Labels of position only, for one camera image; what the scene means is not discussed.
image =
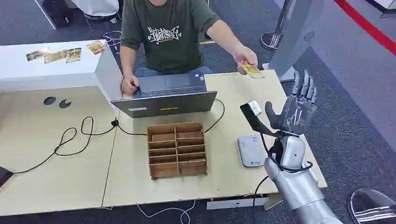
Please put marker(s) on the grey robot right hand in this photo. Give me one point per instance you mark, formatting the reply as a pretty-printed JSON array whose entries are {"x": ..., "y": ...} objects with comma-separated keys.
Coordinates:
[{"x": 297, "y": 114}]

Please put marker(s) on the chrome stanchion post with base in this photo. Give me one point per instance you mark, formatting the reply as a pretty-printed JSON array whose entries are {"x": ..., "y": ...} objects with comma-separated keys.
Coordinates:
[{"x": 270, "y": 40}]

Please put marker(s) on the white rounded object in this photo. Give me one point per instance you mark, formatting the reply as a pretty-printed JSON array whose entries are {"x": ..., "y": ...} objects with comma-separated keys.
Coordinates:
[{"x": 96, "y": 6}]

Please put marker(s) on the person's right hand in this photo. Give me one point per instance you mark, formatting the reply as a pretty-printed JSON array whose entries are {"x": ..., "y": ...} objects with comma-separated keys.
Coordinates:
[{"x": 129, "y": 85}]

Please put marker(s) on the person's left hand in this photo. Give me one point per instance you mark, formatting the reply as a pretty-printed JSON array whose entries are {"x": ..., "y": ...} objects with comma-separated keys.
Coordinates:
[{"x": 244, "y": 55}]

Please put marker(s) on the black box with white edge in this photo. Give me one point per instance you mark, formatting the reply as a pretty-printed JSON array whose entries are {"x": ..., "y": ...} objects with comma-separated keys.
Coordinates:
[{"x": 55, "y": 12}]

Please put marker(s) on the grey display stand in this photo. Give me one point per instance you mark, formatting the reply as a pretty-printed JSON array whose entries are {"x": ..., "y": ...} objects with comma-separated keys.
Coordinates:
[{"x": 297, "y": 43}]

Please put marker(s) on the red floor tape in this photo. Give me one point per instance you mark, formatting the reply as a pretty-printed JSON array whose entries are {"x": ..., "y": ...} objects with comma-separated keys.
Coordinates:
[{"x": 365, "y": 24}]

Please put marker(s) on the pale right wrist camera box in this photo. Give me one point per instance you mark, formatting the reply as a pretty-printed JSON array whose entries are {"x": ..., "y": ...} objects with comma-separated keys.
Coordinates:
[{"x": 254, "y": 108}]

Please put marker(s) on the black grommet cap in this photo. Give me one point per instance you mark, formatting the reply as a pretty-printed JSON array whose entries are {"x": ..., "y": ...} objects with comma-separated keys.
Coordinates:
[{"x": 64, "y": 104}]

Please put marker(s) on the gold printed card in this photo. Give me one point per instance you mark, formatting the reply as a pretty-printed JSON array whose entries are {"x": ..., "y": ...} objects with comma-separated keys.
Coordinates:
[
  {"x": 74, "y": 55},
  {"x": 55, "y": 57},
  {"x": 252, "y": 71},
  {"x": 37, "y": 54},
  {"x": 96, "y": 47}
]

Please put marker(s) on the white card reader device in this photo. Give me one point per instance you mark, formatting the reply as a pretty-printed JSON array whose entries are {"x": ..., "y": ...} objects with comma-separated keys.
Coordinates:
[{"x": 250, "y": 151}]

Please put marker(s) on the person in green shirt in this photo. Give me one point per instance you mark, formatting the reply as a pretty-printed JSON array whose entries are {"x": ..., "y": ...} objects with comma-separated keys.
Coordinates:
[{"x": 167, "y": 37}]

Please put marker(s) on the grey laptop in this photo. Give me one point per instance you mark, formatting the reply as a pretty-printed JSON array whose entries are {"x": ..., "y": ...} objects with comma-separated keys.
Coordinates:
[{"x": 167, "y": 105}]

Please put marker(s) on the white counter block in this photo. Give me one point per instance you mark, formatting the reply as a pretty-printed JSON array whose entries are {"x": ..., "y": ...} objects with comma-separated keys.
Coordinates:
[{"x": 46, "y": 74}]

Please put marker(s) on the wooden card sorting box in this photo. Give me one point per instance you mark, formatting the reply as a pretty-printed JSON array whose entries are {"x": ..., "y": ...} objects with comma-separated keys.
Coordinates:
[{"x": 177, "y": 151}]

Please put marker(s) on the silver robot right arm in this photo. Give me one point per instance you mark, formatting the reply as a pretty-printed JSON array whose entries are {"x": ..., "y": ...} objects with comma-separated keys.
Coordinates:
[{"x": 297, "y": 185}]

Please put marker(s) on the chrome round base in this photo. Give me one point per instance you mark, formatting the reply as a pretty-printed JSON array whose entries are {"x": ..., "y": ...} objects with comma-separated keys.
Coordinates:
[{"x": 371, "y": 205}]

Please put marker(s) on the black flat object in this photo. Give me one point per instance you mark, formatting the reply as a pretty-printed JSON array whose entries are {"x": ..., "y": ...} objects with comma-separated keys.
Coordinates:
[{"x": 4, "y": 175}]

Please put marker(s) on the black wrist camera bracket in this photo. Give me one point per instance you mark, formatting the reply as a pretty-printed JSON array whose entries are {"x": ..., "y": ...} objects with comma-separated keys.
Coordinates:
[{"x": 255, "y": 122}]

